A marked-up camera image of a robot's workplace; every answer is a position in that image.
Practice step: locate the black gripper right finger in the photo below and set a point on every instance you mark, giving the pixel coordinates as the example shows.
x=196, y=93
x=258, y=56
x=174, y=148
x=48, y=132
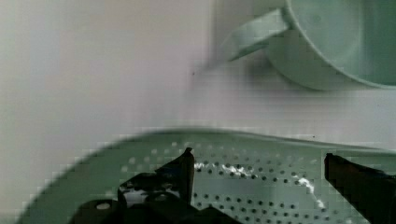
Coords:
x=370, y=191

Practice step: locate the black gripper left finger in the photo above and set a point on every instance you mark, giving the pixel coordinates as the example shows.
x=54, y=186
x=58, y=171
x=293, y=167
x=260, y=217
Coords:
x=159, y=197

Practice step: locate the green plastic strainer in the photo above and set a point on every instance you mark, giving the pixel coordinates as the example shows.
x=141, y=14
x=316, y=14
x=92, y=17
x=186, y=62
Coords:
x=256, y=179

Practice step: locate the green plastic mug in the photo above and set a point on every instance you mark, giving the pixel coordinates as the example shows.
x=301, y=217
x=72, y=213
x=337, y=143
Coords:
x=326, y=45

